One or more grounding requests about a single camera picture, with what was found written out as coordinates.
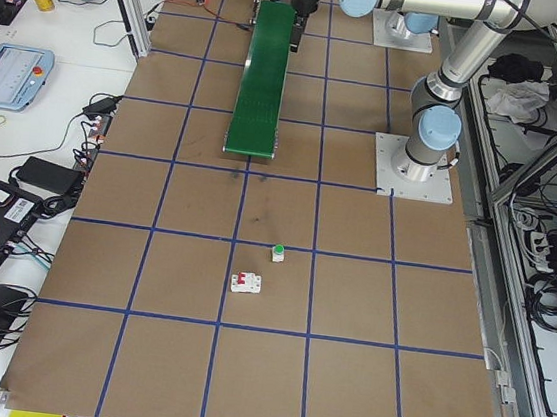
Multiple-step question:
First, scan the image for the metal V-shaped frame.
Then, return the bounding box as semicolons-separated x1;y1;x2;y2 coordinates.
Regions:
393;5;557;417

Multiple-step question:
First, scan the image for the green conveyor belt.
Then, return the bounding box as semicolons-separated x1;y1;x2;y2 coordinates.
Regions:
220;0;303;163

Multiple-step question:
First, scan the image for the large black power brick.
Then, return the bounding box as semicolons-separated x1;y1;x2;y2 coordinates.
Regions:
12;154;87;196

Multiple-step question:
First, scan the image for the aluminium profile post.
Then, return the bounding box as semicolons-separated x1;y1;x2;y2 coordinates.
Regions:
87;0;157;60

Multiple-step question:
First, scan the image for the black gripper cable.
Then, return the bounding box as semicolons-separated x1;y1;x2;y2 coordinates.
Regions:
488;0;557;46

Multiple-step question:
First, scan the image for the white circuit breaker red switch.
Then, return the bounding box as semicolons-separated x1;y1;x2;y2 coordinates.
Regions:
229;269;265;297

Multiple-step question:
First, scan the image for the white cloth bundle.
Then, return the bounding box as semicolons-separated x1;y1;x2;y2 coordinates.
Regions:
484;75;556;129

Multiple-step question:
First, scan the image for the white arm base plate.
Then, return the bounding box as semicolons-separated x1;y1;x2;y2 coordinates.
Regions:
367;131;461;207
369;8;438;55

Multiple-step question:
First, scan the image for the white power strip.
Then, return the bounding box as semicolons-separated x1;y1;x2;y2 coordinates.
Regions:
524;230;554;274

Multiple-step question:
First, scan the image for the grey power strip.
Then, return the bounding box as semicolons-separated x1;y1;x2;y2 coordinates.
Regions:
71;109;115;176

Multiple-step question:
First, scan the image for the red and black wire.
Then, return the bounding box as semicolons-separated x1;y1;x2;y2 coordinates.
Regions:
162;0;257;31

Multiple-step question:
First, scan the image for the black cloth bundle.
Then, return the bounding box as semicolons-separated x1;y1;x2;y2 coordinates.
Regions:
487;49;547;85

